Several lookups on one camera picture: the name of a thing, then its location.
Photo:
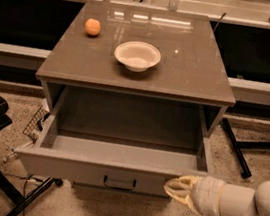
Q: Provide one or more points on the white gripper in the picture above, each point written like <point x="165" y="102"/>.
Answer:
<point x="209" y="193"/>

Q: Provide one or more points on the grey top drawer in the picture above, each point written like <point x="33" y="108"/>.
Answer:
<point x="120" y="142"/>

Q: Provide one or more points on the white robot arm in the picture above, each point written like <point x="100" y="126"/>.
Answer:
<point x="243" y="201"/>

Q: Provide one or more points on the brown drawer cabinet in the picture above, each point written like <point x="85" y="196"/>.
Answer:
<point x="190" y="69"/>

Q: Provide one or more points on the black metal stand leg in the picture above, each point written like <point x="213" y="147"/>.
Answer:
<point x="238" y="146"/>

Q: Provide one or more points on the white paper bowl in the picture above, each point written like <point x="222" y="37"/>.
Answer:
<point x="137" y="56"/>

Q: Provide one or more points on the clear plastic bottle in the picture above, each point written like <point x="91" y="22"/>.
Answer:
<point x="12" y="155"/>

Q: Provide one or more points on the orange fruit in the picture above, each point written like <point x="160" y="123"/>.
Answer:
<point x="92" y="27"/>

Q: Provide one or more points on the wire mesh basket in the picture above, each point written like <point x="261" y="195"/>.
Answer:
<point x="35" y="125"/>

